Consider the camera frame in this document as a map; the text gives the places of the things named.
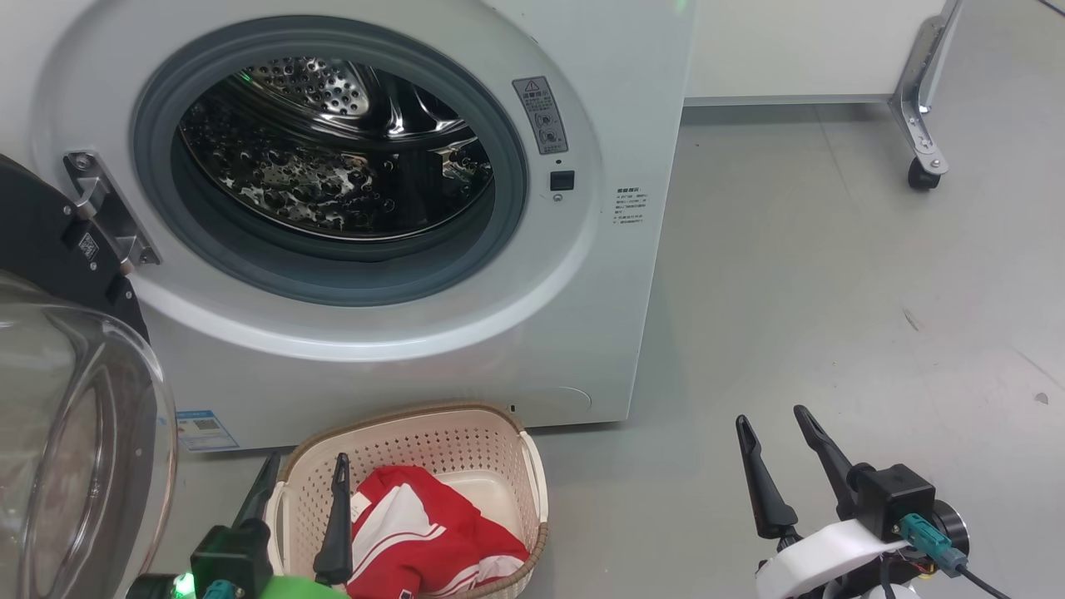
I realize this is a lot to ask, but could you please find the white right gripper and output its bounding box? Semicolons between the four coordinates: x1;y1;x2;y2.
736;405;908;599

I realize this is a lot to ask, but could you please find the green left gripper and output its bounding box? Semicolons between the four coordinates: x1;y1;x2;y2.
231;452;354;599

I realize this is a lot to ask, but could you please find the red and white garment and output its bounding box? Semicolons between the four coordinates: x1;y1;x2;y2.
345;466;531;599

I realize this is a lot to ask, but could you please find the washing machine door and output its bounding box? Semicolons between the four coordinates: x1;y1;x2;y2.
0;154;177;599

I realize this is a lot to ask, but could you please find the cream perforated laundry basket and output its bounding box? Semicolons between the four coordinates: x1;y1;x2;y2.
266;402;550;599

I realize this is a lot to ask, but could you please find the white front-load washing machine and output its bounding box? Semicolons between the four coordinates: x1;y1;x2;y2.
0;0;698;454

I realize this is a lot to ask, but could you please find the metal door hinge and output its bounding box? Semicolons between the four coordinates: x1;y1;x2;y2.
64;151;161;271

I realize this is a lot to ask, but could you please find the blue energy label sticker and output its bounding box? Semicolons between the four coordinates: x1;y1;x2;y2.
175;408;240;453

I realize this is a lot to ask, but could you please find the round white filter cover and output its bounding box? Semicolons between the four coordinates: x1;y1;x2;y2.
532;387;593;422

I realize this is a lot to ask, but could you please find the printed text label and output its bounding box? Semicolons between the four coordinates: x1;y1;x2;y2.
614;187;648;225

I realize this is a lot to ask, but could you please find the stainless steel drum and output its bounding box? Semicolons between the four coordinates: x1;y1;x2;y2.
176;57;496;242

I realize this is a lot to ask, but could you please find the white furniture panel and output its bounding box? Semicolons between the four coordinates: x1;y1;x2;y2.
684;0;949;106

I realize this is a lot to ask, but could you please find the grey warning sticker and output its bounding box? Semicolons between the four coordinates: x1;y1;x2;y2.
512;77;569;156

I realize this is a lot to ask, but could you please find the right teal-plug camera cable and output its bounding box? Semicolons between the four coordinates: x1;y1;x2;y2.
899;513;1012;599

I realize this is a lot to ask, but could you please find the metal frame leg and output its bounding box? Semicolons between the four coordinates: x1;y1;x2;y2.
889;0;966;176

